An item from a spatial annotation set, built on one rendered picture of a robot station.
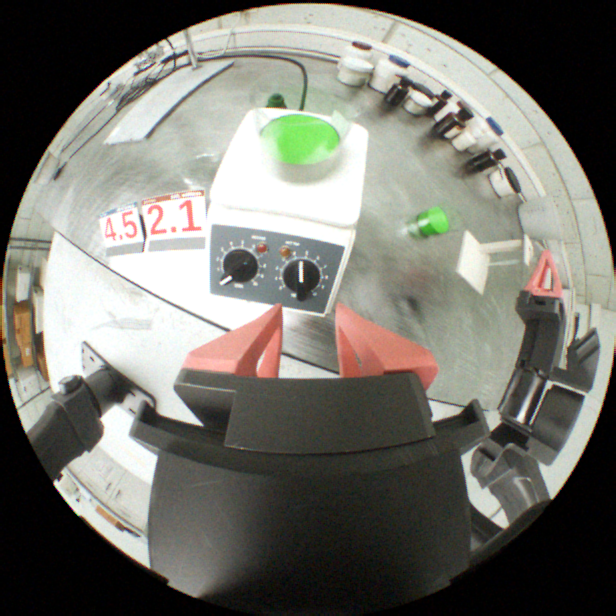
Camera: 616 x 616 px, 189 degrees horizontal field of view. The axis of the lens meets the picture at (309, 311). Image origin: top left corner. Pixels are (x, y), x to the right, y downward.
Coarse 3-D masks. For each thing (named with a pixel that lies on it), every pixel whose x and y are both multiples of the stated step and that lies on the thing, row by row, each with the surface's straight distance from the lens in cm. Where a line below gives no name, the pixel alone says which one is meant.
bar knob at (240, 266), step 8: (232, 256) 19; (240, 256) 19; (248, 256) 18; (224, 264) 19; (232, 264) 19; (240, 264) 17; (248, 264) 17; (256, 264) 19; (224, 272) 19; (232, 272) 18; (240, 272) 18; (248, 272) 19; (224, 280) 18; (232, 280) 18; (240, 280) 20; (248, 280) 19
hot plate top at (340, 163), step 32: (352, 128) 22; (224, 160) 19; (256, 160) 18; (352, 160) 19; (224, 192) 17; (256, 192) 17; (288, 192) 17; (320, 192) 17; (352, 192) 18; (352, 224) 17
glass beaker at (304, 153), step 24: (288, 72) 15; (312, 72) 15; (264, 96) 15; (288, 96) 16; (312, 96) 17; (336, 96) 16; (360, 96) 14; (264, 120) 12; (336, 120) 11; (264, 144) 13; (288, 144) 12; (312, 144) 12; (336, 144) 13; (264, 168) 16; (288, 168) 14; (312, 168) 14
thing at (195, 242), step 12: (204, 192) 24; (204, 204) 24; (144, 216) 29; (204, 216) 25; (204, 228) 25; (156, 240) 29; (168, 240) 28; (180, 240) 27; (192, 240) 26; (204, 240) 26
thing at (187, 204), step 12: (156, 204) 27; (168, 204) 26; (180, 204) 25; (192, 204) 25; (156, 216) 28; (168, 216) 27; (180, 216) 26; (192, 216) 25; (156, 228) 28; (168, 228) 27; (180, 228) 27; (192, 228) 26
